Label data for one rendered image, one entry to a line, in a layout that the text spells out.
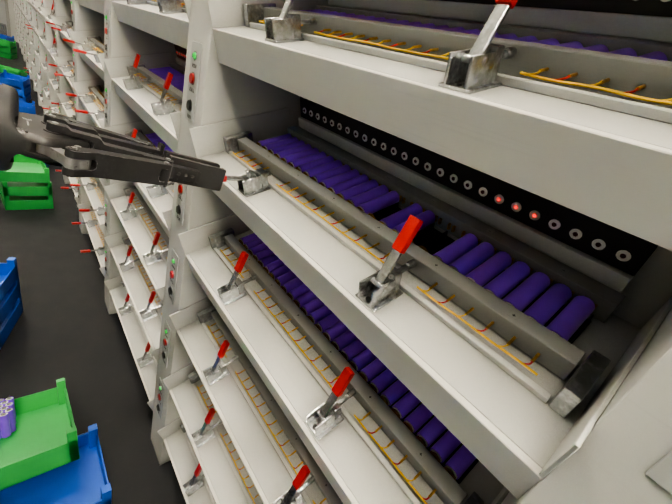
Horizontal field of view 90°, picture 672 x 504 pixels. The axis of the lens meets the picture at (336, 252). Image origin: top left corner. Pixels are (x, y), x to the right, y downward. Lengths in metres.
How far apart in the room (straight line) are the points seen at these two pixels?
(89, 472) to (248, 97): 1.05
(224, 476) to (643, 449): 0.74
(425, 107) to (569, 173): 0.11
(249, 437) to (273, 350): 0.20
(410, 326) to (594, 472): 0.15
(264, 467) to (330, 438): 0.21
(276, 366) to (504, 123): 0.41
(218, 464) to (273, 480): 0.25
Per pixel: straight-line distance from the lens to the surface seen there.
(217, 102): 0.64
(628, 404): 0.25
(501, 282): 0.36
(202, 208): 0.69
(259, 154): 0.57
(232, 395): 0.71
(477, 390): 0.30
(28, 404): 1.40
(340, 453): 0.46
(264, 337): 0.54
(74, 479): 1.26
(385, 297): 0.33
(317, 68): 0.39
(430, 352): 0.31
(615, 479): 0.27
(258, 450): 0.66
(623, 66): 0.31
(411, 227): 0.31
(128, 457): 1.27
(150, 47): 1.32
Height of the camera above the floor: 1.09
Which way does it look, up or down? 25 degrees down
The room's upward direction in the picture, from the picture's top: 19 degrees clockwise
